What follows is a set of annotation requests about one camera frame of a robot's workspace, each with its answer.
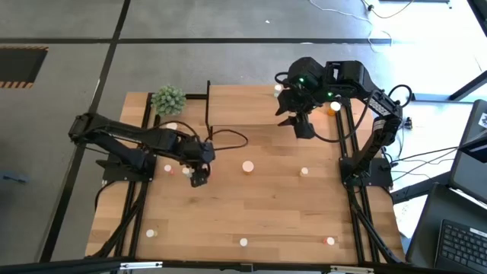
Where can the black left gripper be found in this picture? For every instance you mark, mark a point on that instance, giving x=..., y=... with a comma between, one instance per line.
x=199, y=178

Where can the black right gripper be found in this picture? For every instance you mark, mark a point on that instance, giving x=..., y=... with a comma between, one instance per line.
x=302, y=127

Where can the teal green medicine bottle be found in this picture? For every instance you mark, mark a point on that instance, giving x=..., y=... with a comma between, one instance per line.
x=185, y=171
x=243, y=241
x=278, y=88

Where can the yellow medicine bottle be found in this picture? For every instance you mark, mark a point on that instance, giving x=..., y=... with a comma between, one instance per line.
x=150, y=233
x=304, y=171

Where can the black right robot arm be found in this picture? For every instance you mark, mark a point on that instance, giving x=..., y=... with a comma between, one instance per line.
x=350, y=76

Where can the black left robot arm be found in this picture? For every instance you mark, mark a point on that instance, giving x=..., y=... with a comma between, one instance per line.
x=133, y=135

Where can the green potted artificial plant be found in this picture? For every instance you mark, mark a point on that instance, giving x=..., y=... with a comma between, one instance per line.
x=168, y=100

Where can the power plug strip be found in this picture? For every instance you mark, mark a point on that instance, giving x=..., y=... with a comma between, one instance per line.
x=409, y=123

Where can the black desk crossbar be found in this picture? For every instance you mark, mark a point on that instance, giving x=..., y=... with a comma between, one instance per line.
x=418, y=188

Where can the black desk leg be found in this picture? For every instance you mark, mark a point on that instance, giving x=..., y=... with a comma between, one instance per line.
x=480, y=9
x=437, y=97

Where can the white paper sheet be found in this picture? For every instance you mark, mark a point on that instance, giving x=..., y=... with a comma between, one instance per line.
x=405, y=220

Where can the dark grey laptop lid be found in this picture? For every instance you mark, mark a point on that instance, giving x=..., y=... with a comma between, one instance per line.
x=470, y=171

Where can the black floor hatch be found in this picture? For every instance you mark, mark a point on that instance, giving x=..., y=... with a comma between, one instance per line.
x=19, y=64

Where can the black open laptop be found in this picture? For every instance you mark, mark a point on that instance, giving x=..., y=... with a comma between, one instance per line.
x=460, y=247

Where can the wooden shelf with black frame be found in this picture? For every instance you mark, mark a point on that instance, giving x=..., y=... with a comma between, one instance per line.
x=243, y=104

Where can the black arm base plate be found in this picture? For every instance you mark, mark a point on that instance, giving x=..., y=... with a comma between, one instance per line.
x=380, y=177
x=114, y=177

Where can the silver metal bracket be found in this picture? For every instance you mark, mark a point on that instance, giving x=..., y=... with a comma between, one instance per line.
x=141, y=265
x=352, y=270

